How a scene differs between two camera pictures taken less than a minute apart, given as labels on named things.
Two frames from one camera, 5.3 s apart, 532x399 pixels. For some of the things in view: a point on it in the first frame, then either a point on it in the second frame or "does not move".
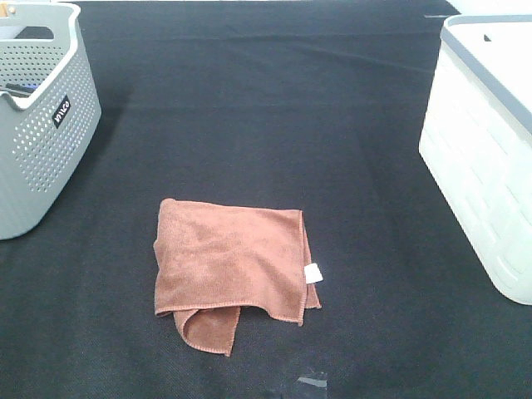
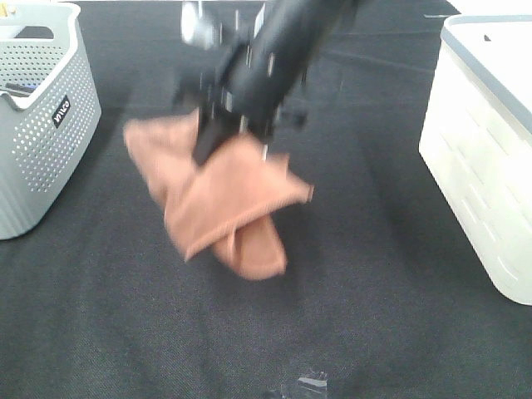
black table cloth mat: (310, 105) does not move
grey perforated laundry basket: (46, 130) does not move
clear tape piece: (322, 383) does not move
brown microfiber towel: (213, 258) to (229, 199)
